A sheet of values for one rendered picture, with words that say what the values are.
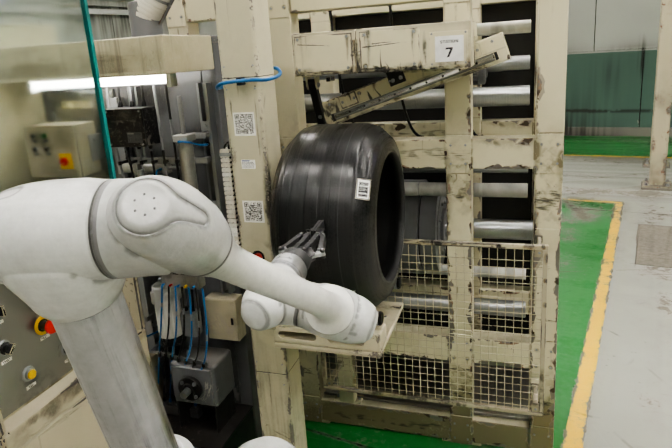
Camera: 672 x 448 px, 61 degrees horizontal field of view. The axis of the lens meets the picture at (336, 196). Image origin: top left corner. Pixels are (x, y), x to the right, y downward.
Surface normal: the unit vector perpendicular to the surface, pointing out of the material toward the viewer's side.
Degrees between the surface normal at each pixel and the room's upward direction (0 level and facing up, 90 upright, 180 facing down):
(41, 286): 111
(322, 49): 90
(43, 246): 87
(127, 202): 59
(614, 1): 90
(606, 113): 90
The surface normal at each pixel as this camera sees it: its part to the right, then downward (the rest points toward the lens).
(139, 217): 0.07, -0.38
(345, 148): -0.22, -0.68
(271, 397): -0.31, 0.26
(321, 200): -0.30, -0.15
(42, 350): 0.95, 0.02
